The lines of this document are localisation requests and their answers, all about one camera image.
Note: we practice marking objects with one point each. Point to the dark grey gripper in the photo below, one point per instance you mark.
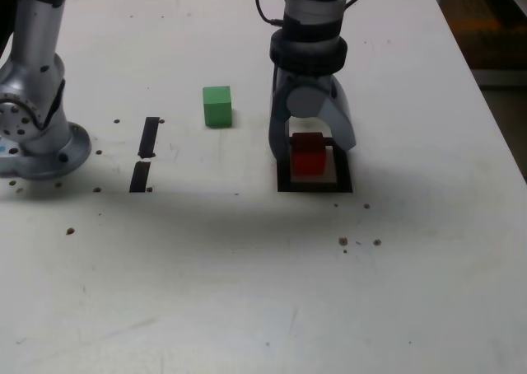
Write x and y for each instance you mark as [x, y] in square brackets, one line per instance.
[306, 78]

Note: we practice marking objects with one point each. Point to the red cube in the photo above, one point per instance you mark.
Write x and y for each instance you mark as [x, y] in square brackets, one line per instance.
[309, 162]

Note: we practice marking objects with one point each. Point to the green cube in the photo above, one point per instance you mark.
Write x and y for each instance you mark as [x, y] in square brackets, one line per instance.
[217, 108]

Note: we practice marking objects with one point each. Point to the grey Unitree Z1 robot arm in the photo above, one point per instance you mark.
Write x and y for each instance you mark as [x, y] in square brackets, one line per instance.
[313, 20]

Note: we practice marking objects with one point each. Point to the black tape square outline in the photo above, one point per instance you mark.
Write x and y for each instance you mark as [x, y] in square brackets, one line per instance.
[313, 188]

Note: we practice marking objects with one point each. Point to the black tape strip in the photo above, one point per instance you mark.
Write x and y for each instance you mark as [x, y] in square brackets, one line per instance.
[146, 143]

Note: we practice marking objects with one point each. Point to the brown background shelf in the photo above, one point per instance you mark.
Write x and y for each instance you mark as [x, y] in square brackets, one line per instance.
[494, 20]

